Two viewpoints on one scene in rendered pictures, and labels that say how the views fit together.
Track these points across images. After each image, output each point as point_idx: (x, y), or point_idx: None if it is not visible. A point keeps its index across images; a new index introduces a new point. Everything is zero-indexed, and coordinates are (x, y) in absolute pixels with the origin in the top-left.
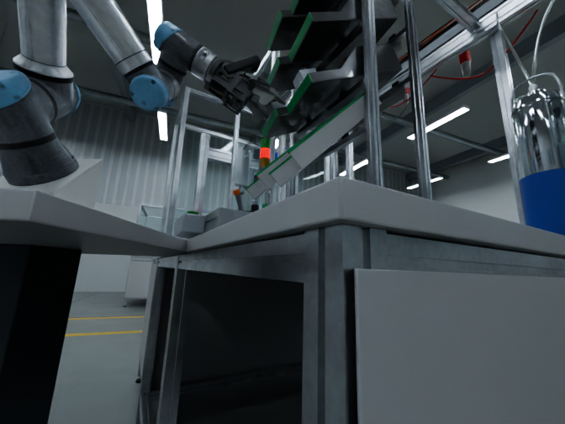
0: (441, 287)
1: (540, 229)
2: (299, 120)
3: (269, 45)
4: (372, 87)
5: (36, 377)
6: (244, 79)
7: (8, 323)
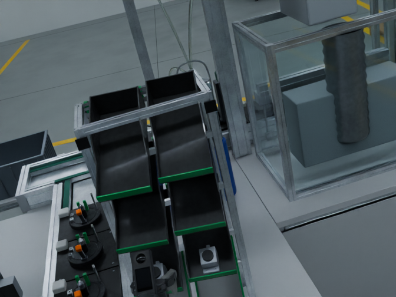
0: None
1: (317, 289)
2: (161, 262)
3: (104, 200)
4: (243, 240)
5: None
6: (165, 290)
7: None
